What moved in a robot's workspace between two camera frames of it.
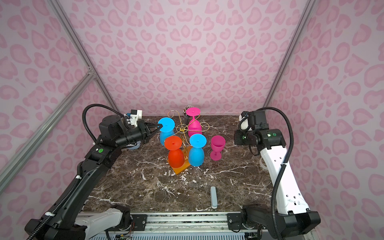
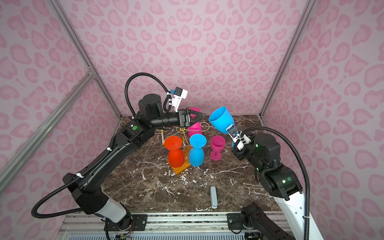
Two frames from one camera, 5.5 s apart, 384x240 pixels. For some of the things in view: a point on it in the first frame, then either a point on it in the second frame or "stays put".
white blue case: (213, 197) stays put
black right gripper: (237, 138) → (237, 153)
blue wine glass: (167, 129) → (221, 118)
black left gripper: (143, 127) → (184, 117)
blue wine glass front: (196, 153) stays put
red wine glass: (175, 156) stays put
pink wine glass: (218, 143) stays put
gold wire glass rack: (184, 128) stays put
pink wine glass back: (194, 126) stays put
